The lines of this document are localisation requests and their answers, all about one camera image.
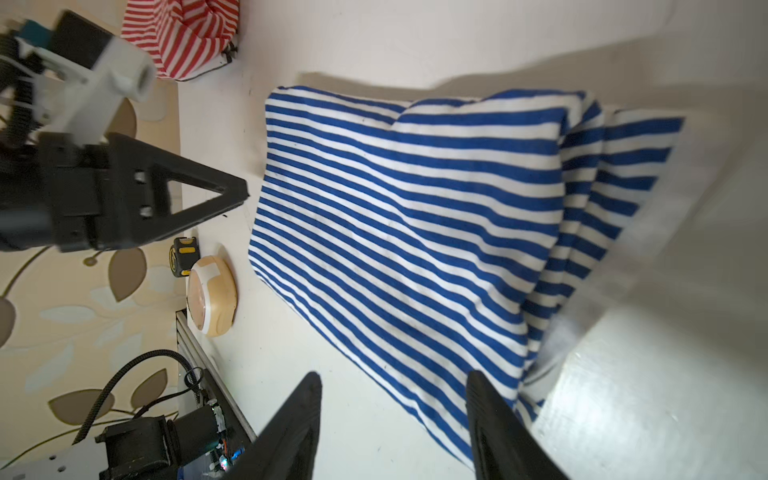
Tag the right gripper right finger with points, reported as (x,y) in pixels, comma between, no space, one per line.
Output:
(502,447)

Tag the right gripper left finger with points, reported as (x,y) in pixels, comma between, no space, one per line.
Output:
(286,448)

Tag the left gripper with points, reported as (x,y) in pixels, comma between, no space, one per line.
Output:
(118,195)

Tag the blue striped tank top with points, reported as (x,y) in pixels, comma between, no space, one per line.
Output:
(428,239)

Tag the red striped folded tank top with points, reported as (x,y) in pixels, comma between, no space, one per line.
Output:
(183,38)

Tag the black yellow tape measure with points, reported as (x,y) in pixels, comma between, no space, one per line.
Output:
(183,254)

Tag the beige round tape dispenser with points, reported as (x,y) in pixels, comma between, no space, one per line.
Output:
(212,297)

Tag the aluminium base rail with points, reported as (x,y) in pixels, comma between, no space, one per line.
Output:
(238,435)

